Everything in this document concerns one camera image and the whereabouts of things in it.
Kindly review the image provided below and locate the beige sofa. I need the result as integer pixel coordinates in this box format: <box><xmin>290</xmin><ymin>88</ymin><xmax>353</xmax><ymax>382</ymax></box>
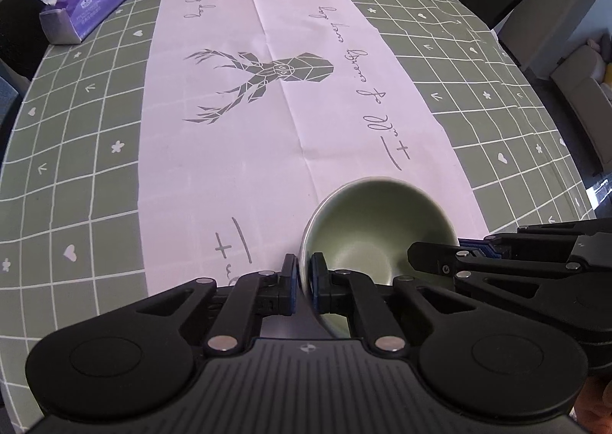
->
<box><xmin>549</xmin><ymin>32</ymin><xmax>612</xmax><ymax>139</ymax></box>

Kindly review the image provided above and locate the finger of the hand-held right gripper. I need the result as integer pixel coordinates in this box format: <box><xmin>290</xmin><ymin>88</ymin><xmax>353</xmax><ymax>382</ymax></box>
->
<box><xmin>458</xmin><ymin>221</ymin><xmax>612</xmax><ymax>263</ymax></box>
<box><xmin>407</xmin><ymin>241</ymin><xmax>612</xmax><ymax>317</ymax></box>

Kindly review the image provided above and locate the green checked tablecloth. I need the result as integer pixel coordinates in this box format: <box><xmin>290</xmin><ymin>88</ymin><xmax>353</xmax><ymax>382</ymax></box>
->
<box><xmin>0</xmin><ymin>0</ymin><xmax>596</xmax><ymax>434</ymax></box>

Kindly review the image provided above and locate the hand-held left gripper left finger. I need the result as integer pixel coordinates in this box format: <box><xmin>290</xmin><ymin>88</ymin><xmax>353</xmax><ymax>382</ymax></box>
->
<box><xmin>132</xmin><ymin>253</ymin><xmax>300</xmax><ymax>359</ymax></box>

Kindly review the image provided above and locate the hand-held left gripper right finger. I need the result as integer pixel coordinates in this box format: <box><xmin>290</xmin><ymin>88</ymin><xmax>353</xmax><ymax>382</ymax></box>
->
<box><xmin>309</xmin><ymin>252</ymin><xmax>479</xmax><ymax>356</ymax></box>

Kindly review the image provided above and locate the green ceramic bowl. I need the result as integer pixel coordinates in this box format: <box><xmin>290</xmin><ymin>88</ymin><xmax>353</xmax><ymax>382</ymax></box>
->
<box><xmin>299</xmin><ymin>175</ymin><xmax>459</xmax><ymax>338</ymax></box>

